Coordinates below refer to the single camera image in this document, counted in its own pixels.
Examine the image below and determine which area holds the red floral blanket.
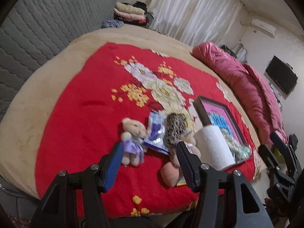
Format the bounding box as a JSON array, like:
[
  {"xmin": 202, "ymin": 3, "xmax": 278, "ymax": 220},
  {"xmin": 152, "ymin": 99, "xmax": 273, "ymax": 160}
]
[{"xmin": 35, "ymin": 43, "xmax": 254, "ymax": 218}]

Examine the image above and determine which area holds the white lace scrunchie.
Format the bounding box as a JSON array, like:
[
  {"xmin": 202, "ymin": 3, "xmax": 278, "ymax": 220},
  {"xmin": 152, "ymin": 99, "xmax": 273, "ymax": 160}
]
[{"xmin": 221, "ymin": 129, "xmax": 242, "ymax": 156}]

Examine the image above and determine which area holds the white curtain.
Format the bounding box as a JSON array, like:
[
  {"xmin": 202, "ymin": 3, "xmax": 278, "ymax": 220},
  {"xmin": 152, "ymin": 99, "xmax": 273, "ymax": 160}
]
[{"xmin": 148, "ymin": 0, "xmax": 243, "ymax": 46}]

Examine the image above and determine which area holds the peach plush toy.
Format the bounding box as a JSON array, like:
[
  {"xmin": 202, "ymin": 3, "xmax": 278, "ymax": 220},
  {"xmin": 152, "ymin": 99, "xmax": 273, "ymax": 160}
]
[{"xmin": 160, "ymin": 162, "xmax": 180, "ymax": 187}]

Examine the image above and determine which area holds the beige bed sheet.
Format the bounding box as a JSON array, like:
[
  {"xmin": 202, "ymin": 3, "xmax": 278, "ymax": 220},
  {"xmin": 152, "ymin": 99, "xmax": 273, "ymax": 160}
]
[{"xmin": 1, "ymin": 25, "xmax": 266, "ymax": 199}]

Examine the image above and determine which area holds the blue white plastic packet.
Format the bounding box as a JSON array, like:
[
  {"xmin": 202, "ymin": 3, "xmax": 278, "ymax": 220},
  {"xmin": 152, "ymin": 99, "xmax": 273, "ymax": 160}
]
[{"xmin": 143, "ymin": 111, "xmax": 169, "ymax": 155}]

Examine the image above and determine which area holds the black wall television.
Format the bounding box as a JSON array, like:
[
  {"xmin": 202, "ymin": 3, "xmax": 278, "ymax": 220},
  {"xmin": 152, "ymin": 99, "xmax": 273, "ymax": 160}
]
[{"xmin": 266, "ymin": 56, "xmax": 298, "ymax": 95}]

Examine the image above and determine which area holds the yellow edged plastic packet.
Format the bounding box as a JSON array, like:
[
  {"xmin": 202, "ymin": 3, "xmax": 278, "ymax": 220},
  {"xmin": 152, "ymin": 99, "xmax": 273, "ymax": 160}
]
[{"xmin": 176, "ymin": 177, "xmax": 187, "ymax": 186}]

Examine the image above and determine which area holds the green floral tissue pack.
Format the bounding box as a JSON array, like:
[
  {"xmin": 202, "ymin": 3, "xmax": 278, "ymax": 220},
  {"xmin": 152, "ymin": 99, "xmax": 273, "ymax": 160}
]
[{"xmin": 234, "ymin": 145, "xmax": 251, "ymax": 164}]

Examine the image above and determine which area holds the white air conditioner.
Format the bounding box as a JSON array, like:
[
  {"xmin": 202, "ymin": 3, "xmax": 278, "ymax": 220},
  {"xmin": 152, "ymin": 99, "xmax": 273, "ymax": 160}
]
[{"xmin": 251, "ymin": 19, "xmax": 277, "ymax": 38}]

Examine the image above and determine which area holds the leopard print scrunchie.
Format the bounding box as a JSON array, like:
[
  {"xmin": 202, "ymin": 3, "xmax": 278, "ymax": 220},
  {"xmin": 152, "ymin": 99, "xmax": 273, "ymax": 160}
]
[{"xmin": 164, "ymin": 113, "xmax": 193, "ymax": 149}]

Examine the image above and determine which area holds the folded clothes stack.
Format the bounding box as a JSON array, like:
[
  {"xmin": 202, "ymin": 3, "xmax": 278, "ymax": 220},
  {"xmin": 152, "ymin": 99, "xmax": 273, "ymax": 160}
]
[{"xmin": 114, "ymin": 2, "xmax": 153, "ymax": 28}]

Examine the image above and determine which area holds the blue knitted cloth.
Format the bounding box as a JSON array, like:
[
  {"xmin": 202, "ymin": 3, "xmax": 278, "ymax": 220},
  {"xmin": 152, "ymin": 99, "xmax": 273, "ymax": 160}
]
[{"xmin": 101, "ymin": 19, "xmax": 124, "ymax": 29}]

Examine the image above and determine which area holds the cream teddy pink ribbon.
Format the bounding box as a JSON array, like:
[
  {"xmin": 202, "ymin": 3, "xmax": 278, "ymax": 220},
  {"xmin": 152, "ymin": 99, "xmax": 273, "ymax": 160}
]
[{"xmin": 170, "ymin": 133, "xmax": 201, "ymax": 168}]

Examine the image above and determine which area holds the white paper towel roll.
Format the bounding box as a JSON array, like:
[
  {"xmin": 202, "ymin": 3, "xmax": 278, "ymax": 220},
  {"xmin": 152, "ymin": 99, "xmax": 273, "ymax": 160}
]
[{"xmin": 194, "ymin": 125, "xmax": 236, "ymax": 170}]

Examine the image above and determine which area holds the grey quilted headboard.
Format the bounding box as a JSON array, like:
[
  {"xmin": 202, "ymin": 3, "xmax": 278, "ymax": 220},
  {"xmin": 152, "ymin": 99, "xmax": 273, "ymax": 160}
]
[{"xmin": 1, "ymin": 0, "xmax": 118, "ymax": 117}]

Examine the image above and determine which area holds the teddy bear purple dress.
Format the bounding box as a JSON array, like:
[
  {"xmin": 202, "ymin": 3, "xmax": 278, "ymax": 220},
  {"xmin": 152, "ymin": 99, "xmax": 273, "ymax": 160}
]
[{"xmin": 121, "ymin": 117, "xmax": 147, "ymax": 167}]

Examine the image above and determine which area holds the pink red quilt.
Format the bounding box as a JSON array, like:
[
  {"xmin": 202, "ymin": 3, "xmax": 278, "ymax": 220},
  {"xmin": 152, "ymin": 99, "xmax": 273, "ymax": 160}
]
[{"xmin": 192, "ymin": 42, "xmax": 289, "ymax": 146}]

